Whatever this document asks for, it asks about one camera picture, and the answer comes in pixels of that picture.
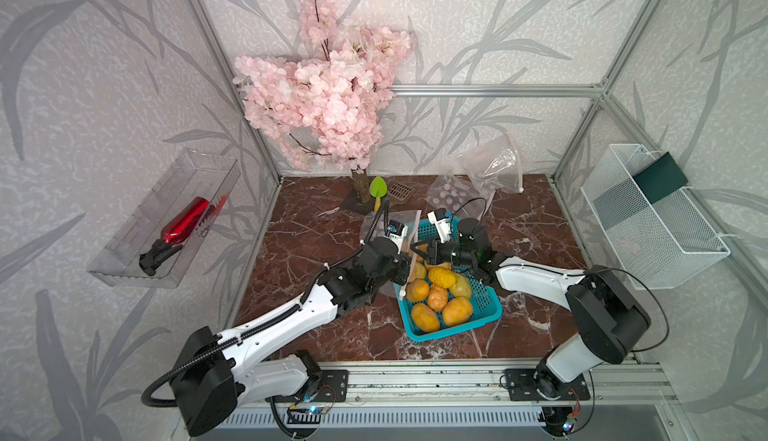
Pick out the green-yellow potato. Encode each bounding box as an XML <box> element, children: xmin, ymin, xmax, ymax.
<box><xmin>411</xmin><ymin>262</ymin><xmax>427</xmax><ymax>280</ymax></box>
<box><xmin>449</xmin><ymin>273</ymin><xmax>473</xmax><ymax>299</ymax></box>

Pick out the green toy shovel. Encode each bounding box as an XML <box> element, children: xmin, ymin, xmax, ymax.
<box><xmin>369</xmin><ymin>176</ymin><xmax>388</xmax><ymax>212</ymax></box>

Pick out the white wire wall basket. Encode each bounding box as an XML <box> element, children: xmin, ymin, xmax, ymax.
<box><xmin>581</xmin><ymin>143</ymin><xmax>731</xmax><ymax>290</ymax></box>

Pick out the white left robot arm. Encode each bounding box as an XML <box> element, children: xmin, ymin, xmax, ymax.
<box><xmin>141</xmin><ymin>237</ymin><xmax>410</xmax><ymax>437</ymax></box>

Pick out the teal plastic basket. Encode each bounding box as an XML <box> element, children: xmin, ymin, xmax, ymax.
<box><xmin>398</xmin><ymin>213</ymin><xmax>501</xmax><ymax>342</ymax></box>

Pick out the clear zipper bag rear upright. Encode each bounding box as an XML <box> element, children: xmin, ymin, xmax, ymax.
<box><xmin>456</xmin><ymin>131</ymin><xmax>524</xmax><ymax>194</ymax></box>

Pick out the orange potato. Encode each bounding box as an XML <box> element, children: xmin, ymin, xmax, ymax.
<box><xmin>426</xmin><ymin>284</ymin><xmax>449</xmax><ymax>312</ymax></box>
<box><xmin>405</xmin><ymin>279</ymin><xmax>430</xmax><ymax>303</ymax></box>

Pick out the orange potato centre left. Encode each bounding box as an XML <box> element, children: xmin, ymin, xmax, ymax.
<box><xmin>405</xmin><ymin>279</ymin><xmax>430</xmax><ymax>303</ymax></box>

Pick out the clear acrylic wall shelf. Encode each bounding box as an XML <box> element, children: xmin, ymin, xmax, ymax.
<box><xmin>87</xmin><ymin>148</ymin><xmax>241</xmax><ymax>289</ymax></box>

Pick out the clear zipper bag rear flat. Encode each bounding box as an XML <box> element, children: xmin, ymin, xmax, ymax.
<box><xmin>425</xmin><ymin>175</ymin><xmax>495</xmax><ymax>219</ymax></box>

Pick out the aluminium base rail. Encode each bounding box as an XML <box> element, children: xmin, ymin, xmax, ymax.
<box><xmin>217</xmin><ymin>359</ymin><xmax>679</xmax><ymax>430</ymax></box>

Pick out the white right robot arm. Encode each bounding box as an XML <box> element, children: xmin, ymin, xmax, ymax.
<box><xmin>410</xmin><ymin>218</ymin><xmax>652</xmax><ymax>392</ymax></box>

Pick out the green-yellow potato middle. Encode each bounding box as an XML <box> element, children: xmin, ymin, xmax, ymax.
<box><xmin>411</xmin><ymin>262</ymin><xmax>427</xmax><ymax>280</ymax></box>

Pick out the tan toy rake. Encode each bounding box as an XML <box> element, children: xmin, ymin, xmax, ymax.
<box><xmin>386</xmin><ymin>181</ymin><xmax>415</xmax><ymax>205</ymax></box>

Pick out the green-yellow potato right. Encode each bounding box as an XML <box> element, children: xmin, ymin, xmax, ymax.
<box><xmin>449</xmin><ymin>273</ymin><xmax>473</xmax><ymax>299</ymax></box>

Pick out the large brown potato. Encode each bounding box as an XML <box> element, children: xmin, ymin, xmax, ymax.
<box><xmin>442</xmin><ymin>297</ymin><xmax>474</xmax><ymax>327</ymax></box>

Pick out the clear zipper bag with dots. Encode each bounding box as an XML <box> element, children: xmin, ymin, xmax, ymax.
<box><xmin>371</xmin><ymin>210</ymin><xmax>423</xmax><ymax>300</ymax></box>

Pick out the pink cherry blossom tree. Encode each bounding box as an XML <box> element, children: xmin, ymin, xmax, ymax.
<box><xmin>233</xmin><ymin>0</ymin><xmax>416</xmax><ymax>176</ymax></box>

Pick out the dark green card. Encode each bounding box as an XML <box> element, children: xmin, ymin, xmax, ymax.
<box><xmin>633</xmin><ymin>152</ymin><xmax>689</xmax><ymax>204</ymax></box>

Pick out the yellow wrinkled potato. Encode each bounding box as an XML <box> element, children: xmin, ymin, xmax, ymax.
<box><xmin>428</xmin><ymin>266</ymin><xmax>457</xmax><ymax>290</ymax></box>

